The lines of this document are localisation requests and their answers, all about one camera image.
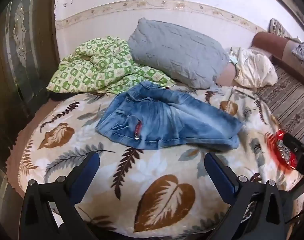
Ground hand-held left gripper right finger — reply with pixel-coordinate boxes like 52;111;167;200
204;152;292;240

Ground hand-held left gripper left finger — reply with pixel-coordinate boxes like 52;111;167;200
19;151;100;240

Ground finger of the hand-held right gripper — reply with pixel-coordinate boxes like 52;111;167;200
284;131;304;155

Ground blue denim pants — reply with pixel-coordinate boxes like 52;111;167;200
95;80;243;152

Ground pile of sunflower seeds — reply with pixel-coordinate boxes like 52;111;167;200
275;140;293;161

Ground red glass bowl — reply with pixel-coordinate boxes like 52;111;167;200
265;129;298;172

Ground striped floral sofa cushion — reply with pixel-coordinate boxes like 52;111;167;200
257;66;304;143

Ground leaf-printed plush blanket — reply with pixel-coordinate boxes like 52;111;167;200
17;84;304;233

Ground cream crumpled cloth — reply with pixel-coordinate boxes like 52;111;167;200
228;46;278;88

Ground green checked quilt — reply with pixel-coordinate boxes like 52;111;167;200
46;36;177;95

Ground brown bolster cushion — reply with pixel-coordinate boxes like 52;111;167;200
250;31;304;90

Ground small striped pillow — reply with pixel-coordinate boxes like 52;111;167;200
269;18;302;43

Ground grey quilted pillow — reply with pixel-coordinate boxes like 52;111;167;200
128;17;230;90

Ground dark wooden glass-panel door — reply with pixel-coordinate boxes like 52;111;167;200
0;0;61;230

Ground dark framed wall picture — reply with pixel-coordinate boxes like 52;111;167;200
252;0;304;34

